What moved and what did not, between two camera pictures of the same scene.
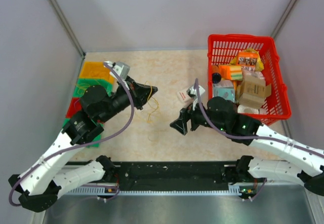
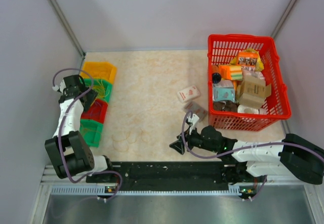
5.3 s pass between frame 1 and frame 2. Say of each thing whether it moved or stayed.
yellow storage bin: stayed
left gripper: moved
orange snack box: stayed
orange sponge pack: stayed
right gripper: moved
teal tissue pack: stayed
